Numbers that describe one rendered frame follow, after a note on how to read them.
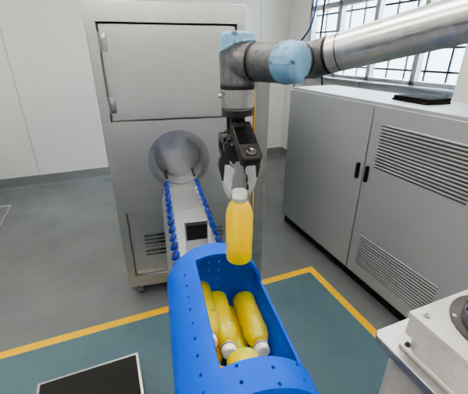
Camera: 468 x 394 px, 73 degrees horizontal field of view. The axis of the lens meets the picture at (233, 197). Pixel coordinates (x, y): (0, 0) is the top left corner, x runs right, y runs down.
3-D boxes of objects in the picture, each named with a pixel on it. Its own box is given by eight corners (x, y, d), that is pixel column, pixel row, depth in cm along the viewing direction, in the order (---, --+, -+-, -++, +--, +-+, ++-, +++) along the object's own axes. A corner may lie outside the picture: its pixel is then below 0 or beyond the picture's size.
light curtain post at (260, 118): (255, 345, 207) (266, 64, 136) (258, 353, 201) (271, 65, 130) (246, 348, 205) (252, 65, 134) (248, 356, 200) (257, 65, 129)
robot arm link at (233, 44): (242, 30, 59) (209, 31, 64) (242, 91, 64) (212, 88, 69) (266, 31, 64) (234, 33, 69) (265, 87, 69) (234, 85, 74)
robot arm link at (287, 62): (323, 39, 61) (275, 41, 67) (293, 38, 53) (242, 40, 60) (319, 82, 64) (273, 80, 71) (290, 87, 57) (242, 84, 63)
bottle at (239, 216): (252, 251, 88) (254, 191, 81) (251, 266, 82) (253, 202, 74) (227, 250, 89) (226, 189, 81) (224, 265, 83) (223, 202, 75)
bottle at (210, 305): (201, 301, 96) (212, 352, 79) (181, 293, 93) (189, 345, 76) (214, 284, 94) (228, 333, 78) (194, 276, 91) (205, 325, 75)
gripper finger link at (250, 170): (253, 186, 84) (248, 153, 79) (260, 195, 78) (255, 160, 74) (242, 189, 83) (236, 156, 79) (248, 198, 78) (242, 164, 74)
